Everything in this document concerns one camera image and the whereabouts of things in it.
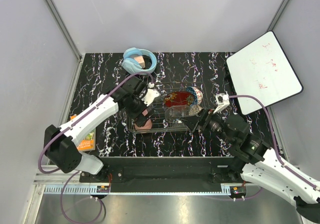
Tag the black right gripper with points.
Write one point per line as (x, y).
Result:
(206, 114)

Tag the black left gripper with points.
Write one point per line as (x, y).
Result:
(139, 119)

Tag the pink plastic cup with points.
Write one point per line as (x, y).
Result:
(146, 126)

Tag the clear glass plate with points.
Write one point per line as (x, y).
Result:
(174, 114)

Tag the red floral plate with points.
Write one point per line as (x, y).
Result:
(178, 98)

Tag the blue and red patterned bowl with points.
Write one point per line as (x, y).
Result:
(198, 95)

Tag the brown patterned bowl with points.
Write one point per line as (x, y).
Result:
(194, 110)

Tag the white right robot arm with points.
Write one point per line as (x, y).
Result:
(256, 161)

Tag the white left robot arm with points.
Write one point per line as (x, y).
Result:
(61, 143)

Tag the light blue headphones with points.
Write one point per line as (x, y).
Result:
(132, 66)

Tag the pink wooden cube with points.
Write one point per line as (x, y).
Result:
(140, 60)

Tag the orange children's book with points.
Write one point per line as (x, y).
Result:
(88, 143)

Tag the white whiteboard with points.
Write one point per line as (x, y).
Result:
(262, 70)

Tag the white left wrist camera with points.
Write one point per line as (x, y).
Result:
(150, 94)

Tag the metal wire dish rack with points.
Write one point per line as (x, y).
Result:
(159, 124)

